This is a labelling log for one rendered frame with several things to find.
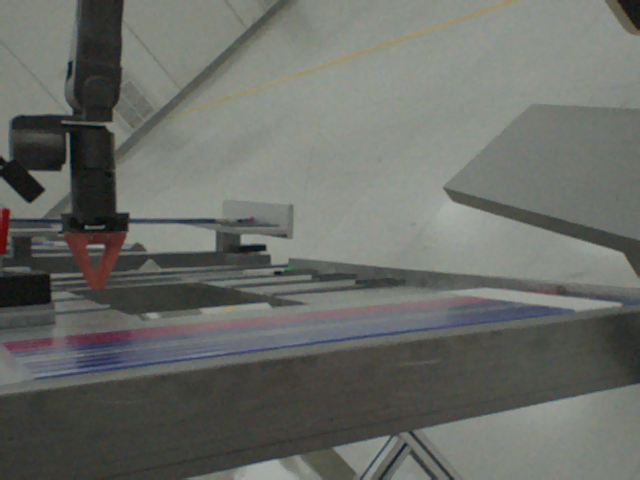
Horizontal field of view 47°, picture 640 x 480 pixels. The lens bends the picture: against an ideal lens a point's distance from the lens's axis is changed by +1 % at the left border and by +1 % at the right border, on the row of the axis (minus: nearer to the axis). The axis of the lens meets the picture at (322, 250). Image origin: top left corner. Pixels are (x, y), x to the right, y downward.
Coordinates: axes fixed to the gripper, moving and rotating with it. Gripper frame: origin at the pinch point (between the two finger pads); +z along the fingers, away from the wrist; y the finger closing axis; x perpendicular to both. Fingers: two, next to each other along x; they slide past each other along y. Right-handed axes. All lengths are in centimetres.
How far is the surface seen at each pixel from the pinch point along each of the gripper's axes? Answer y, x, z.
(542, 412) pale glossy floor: -15, 101, 36
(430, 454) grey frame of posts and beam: -11, 65, 38
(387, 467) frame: -10, 55, 38
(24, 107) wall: -749, 122, -125
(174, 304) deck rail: -7.9, 13.4, 4.7
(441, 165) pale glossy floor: -129, 169, -27
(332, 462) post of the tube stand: -36, 59, 45
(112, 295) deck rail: -7.9, 4.2, 2.7
